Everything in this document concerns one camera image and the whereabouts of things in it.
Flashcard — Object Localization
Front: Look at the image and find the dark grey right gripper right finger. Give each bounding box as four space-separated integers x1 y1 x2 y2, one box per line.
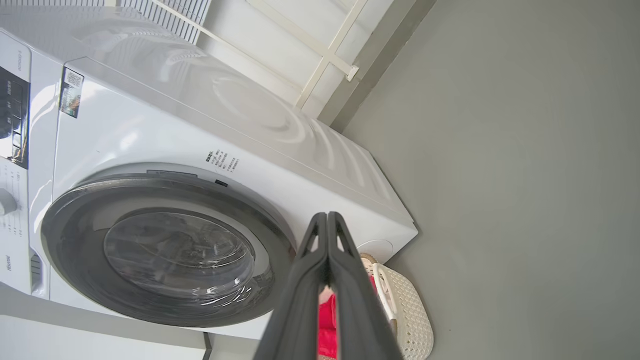
327 211 403 360

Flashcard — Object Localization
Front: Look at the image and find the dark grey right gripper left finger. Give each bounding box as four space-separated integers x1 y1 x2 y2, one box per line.
252 212 329 360

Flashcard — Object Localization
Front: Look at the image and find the plain red garment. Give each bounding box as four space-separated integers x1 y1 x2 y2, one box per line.
317 275 379 360

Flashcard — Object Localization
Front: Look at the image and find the dark grey round washer door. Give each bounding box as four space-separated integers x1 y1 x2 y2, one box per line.
41 173 297 329

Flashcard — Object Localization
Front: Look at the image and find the cream perforated laundry basket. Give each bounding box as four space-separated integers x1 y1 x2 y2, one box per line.
360 252 435 360

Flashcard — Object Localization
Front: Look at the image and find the white washing machine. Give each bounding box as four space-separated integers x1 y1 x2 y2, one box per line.
0 5 419 342

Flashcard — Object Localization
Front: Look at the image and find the white metal railing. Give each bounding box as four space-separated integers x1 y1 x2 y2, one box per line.
150 0 371 110

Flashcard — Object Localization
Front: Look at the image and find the white washer control knob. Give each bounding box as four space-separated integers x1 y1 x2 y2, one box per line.
0 188 19 217

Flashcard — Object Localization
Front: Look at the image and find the QR code sticker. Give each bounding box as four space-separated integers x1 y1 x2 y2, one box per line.
58 67 85 119

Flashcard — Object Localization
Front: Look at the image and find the white slatted vent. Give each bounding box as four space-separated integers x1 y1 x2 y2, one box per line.
0 0 212 45

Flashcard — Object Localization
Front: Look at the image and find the black washer control panel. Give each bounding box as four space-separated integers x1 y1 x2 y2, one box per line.
0 65 31 169

